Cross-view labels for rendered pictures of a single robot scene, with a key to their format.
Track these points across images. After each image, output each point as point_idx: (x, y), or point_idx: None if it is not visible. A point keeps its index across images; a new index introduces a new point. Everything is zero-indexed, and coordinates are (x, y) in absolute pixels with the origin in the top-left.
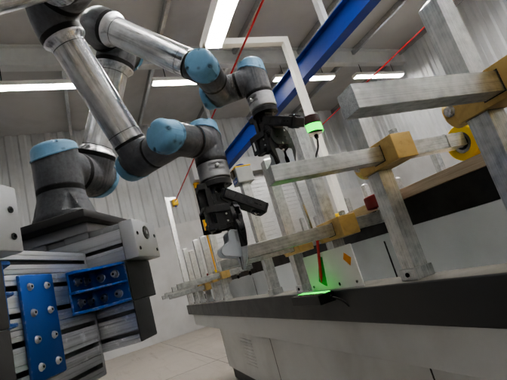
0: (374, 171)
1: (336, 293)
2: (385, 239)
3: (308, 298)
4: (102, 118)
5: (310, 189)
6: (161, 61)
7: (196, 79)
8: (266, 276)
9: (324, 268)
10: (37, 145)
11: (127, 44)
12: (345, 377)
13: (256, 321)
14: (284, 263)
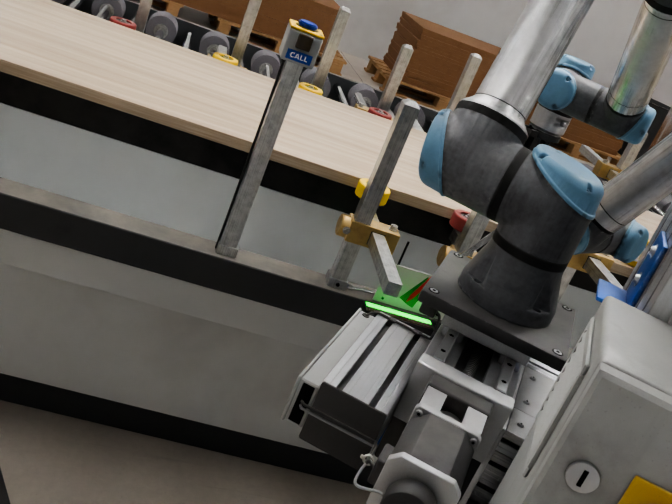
0: (577, 269)
1: (434, 324)
2: (412, 241)
3: (410, 325)
4: (647, 209)
5: (481, 216)
6: (641, 94)
7: (626, 139)
8: (235, 225)
9: None
10: (603, 192)
11: (663, 50)
12: (161, 340)
13: (63, 251)
14: (117, 139)
